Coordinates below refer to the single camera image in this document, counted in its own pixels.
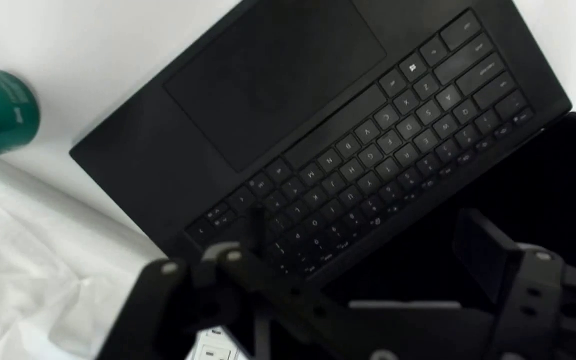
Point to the green drink can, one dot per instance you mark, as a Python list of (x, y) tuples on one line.
[(1, 113)]

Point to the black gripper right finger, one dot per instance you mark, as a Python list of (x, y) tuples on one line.
[(535, 293)]

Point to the black laptop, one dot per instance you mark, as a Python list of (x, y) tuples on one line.
[(269, 80)]

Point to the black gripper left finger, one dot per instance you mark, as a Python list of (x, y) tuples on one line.
[(160, 301)]

